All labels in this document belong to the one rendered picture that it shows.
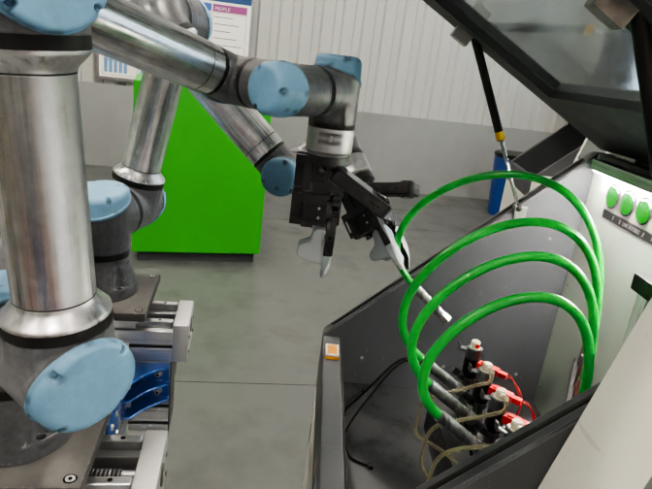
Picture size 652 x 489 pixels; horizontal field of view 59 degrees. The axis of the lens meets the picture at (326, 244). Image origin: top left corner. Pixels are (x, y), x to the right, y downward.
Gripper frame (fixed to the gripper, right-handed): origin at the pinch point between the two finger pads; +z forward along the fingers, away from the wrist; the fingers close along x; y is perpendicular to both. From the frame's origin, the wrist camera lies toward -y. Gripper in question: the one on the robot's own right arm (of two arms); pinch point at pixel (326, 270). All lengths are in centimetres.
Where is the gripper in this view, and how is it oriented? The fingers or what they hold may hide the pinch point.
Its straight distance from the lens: 99.2
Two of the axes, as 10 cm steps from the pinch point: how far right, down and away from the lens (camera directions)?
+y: -9.9, -1.1, -0.3
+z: -1.2, 9.5, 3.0
